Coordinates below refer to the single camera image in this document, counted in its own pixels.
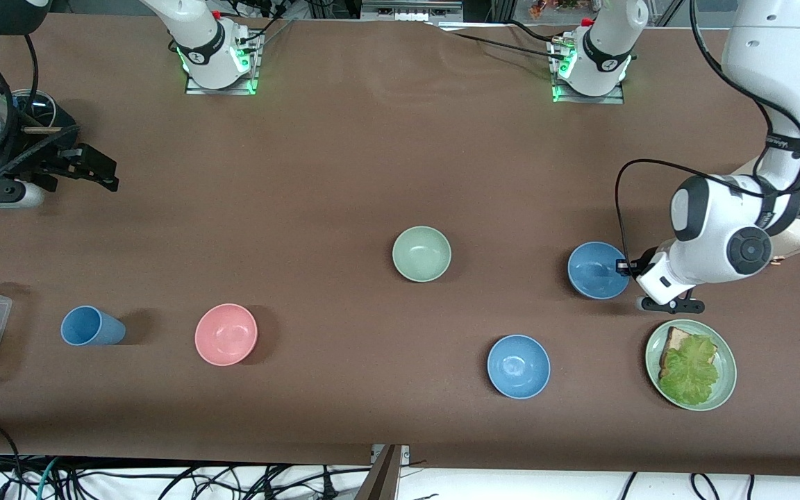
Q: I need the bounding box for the blue bowl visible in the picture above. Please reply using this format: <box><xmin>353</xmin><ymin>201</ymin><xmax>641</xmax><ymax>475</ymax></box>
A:
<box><xmin>487</xmin><ymin>334</ymin><xmax>551</xmax><ymax>400</ymax></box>
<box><xmin>567</xmin><ymin>241</ymin><xmax>630</xmax><ymax>301</ymax></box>

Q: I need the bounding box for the green bowl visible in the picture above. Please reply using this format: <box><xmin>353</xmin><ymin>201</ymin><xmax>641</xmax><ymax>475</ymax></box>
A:
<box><xmin>392</xmin><ymin>226</ymin><xmax>453</xmax><ymax>283</ymax></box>

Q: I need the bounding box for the pink bowl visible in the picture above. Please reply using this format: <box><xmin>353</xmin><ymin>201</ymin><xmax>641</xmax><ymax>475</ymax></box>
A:
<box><xmin>194</xmin><ymin>303</ymin><xmax>259</xmax><ymax>367</ymax></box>

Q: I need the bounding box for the bread slice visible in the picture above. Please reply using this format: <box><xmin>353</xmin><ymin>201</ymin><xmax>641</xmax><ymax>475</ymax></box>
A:
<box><xmin>660</xmin><ymin>326</ymin><xmax>696</xmax><ymax>379</ymax></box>

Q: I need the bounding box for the green lettuce leaf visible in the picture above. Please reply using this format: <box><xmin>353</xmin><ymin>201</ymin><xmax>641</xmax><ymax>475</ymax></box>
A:
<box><xmin>658</xmin><ymin>335</ymin><xmax>720</xmax><ymax>407</ymax></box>

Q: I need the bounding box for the green plate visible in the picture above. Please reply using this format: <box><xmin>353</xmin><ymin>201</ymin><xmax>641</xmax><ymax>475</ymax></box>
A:
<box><xmin>645</xmin><ymin>319</ymin><xmax>738</xmax><ymax>412</ymax></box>

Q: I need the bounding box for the blue cup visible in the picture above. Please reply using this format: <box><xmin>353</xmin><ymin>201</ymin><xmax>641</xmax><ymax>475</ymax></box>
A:
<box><xmin>60</xmin><ymin>306</ymin><xmax>126</xmax><ymax>347</ymax></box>

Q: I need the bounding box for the brown table cover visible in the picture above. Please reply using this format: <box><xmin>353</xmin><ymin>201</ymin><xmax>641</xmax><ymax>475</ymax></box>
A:
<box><xmin>0</xmin><ymin>14</ymin><xmax>800</xmax><ymax>480</ymax></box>

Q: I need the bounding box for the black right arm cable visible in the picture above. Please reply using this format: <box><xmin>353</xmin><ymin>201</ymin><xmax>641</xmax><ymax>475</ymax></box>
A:
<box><xmin>0</xmin><ymin>31</ymin><xmax>80</xmax><ymax>194</ymax></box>

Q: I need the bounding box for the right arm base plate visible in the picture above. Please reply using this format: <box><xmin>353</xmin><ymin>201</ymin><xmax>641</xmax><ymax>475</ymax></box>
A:
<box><xmin>185</xmin><ymin>31</ymin><xmax>259</xmax><ymax>96</ymax></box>

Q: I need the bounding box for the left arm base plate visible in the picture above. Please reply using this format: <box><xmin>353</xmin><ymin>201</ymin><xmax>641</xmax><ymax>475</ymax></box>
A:
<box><xmin>551</xmin><ymin>38</ymin><xmax>626</xmax><ymax>105</ymax></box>

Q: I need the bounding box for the short black table cable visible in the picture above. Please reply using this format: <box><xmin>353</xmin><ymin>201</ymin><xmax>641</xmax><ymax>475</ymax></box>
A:
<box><xmin>508</xmin><ymin>19</ymin><xmax>566</xmax><ymax>45</ymax></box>

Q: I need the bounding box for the long black table cable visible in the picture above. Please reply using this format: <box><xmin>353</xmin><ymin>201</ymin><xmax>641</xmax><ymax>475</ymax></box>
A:
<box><xmin>428</xmin><ymin>21</ymin><xmax>571</xmax><ymax>63</ymax></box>

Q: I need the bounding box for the teal floor cable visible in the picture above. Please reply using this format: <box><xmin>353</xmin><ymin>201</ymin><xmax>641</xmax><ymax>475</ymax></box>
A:
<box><xmin>37</xmin><ymin>457</ymin><xmax>60</xmax><ymax>500</ymax></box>

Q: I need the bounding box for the metal table bracket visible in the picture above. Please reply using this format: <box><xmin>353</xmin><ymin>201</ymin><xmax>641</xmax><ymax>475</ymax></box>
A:
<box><xmin>355</xmin><ymin>444</ymin><xmax>411</xmax><ymax>500</ymax></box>

